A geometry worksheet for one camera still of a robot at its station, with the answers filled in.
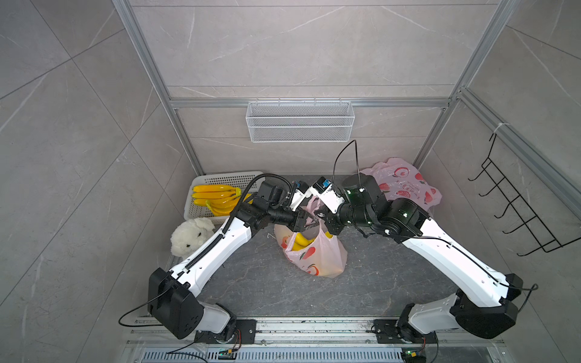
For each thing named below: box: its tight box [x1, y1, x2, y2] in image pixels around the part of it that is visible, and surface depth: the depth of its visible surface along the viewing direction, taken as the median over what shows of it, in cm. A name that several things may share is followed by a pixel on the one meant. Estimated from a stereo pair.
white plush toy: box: [170, 217, 215, 258], surface depth 77 cm
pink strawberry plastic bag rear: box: [360, 158, 442, 213], surface depth 106 cm
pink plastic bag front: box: [273, 195, 348, 278], surface depth 74 cm
